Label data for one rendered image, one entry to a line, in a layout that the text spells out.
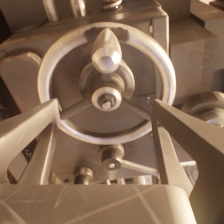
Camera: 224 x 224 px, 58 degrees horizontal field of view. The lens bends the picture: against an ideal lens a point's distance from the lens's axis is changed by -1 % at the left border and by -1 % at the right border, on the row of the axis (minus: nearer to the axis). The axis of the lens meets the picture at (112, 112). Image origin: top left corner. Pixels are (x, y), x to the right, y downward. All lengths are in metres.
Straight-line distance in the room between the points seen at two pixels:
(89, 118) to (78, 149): 0.10
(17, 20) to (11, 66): 0.19
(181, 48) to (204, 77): 0.07
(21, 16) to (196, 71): 0.40
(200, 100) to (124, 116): 0.15
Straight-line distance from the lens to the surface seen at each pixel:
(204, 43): 0.37
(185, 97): 0.41
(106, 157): 0.44
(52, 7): 0.43
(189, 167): 1.36
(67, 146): 0.49
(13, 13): 0.55
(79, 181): 0.52
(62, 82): 0.38
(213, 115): 0.39
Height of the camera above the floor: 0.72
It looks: 5 degrees down
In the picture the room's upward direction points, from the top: 82 degrees clockwise
